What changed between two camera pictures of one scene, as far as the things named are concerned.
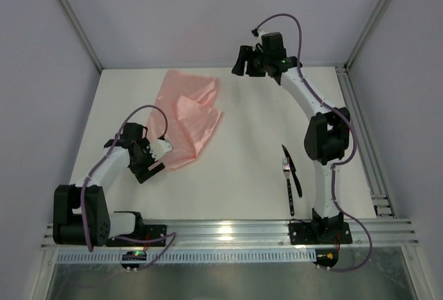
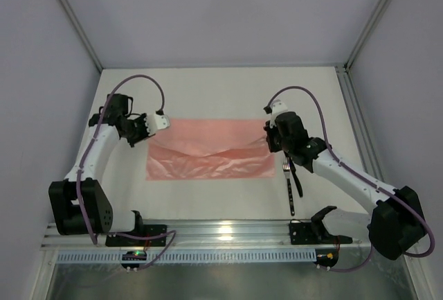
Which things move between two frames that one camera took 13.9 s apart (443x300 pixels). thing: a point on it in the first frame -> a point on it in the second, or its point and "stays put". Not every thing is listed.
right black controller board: [326, 258] stays put
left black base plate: [151, 232] stays put
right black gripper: [250, 61] -> [272, 139]
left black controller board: [133, 256] stays put
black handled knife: [293, 172] stays put
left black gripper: [149, 170] -> [139, 133]
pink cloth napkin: [184, 114] -> [210, 148]
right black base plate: [320, 233] stays put
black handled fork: [286, 167] stays put
